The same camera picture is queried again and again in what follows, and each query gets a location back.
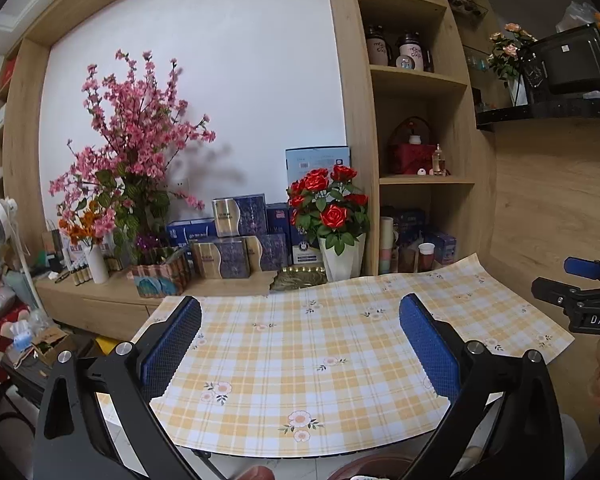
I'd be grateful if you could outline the white angular rose vase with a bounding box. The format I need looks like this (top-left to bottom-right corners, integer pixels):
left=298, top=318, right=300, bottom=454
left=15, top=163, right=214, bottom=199
left=320, top=234, right=366, bottom=282

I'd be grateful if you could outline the lower right blue gift box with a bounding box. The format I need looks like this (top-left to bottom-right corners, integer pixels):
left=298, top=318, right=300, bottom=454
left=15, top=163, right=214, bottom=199
left=245, top=233, right=288, bottom=273

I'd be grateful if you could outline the striped wicker basket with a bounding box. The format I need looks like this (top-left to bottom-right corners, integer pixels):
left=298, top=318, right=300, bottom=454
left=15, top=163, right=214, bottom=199
left=131, top=247, right=193, bottom=298

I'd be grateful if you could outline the ceramic jar on shelf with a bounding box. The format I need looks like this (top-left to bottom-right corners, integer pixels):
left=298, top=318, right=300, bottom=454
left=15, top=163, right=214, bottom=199
left=396, top=32, right=424, bottom=72

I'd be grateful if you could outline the black microwave oven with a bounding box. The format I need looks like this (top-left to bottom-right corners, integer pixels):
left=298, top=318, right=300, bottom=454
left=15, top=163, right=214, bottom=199
left=520, top=24, right=600, bottom=103

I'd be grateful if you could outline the low wooden cabinet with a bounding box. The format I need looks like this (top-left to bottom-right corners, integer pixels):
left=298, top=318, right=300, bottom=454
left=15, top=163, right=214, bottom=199
left=35, top=272, right=276, bottom=340

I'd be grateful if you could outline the upper blue gold gift box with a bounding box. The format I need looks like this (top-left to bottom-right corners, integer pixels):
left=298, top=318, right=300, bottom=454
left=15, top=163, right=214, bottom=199
left=212, top=194, right=268, bottom=237

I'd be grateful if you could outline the maroon plastic trash bin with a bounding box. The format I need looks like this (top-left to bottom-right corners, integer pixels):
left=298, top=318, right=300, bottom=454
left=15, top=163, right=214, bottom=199
left=328, top=455, right=414, bottom=480

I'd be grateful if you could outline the lower left blue gift box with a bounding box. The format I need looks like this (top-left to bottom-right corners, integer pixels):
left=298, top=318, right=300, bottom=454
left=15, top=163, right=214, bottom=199
left=190, top=237, right=251, bottom=280

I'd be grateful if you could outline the pink rose bouquet far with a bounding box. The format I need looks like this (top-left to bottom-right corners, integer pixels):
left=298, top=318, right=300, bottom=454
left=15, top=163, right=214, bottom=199
left=488, top=23, right=538, bottom=81

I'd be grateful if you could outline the light blue tall box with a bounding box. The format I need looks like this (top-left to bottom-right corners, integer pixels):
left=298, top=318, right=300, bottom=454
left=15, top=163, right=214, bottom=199
left=285, top=145, right=350, bottom=184

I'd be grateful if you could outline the red rose bouquet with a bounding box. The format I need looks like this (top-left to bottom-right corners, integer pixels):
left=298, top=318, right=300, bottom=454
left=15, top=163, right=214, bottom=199
left=287, top=164, right=370, bottom=256

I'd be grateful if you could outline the red paper cup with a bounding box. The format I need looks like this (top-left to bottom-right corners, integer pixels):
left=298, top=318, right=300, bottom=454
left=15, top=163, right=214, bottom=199
left=417, top=242, right=436, bottom=272

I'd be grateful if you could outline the yellow plaid floral tablecloth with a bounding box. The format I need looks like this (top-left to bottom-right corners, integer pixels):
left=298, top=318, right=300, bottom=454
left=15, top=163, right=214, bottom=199
left=150, top=256, right=572, bottom=458

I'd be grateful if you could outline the wooden shelf unit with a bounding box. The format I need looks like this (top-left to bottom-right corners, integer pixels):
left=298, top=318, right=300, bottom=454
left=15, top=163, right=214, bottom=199
left=330, top=0, right=495, bottom=275

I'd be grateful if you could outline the red basket on shelf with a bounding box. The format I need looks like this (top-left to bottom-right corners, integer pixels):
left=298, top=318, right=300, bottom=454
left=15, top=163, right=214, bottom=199
left=385, top=116, right=436, bottom=176

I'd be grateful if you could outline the pink cherry blossom arrangement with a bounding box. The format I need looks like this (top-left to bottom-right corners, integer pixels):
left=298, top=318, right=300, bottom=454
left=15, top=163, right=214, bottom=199
left=50, top=50, right=215, bottom=264

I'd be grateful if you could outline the white slim flower vase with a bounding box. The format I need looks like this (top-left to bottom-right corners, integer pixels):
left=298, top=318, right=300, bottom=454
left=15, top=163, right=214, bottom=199
left=83, top=244, right=109, bottom=285

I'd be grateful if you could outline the white desk fan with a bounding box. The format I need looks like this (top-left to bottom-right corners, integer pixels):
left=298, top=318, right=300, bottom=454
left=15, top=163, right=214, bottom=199
left=0, top=197, right=44, bottom=310

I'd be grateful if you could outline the stack of pastel cups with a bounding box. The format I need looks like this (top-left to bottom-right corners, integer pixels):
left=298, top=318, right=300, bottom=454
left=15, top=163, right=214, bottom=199
left=378, top=217, right=396, bottom=274

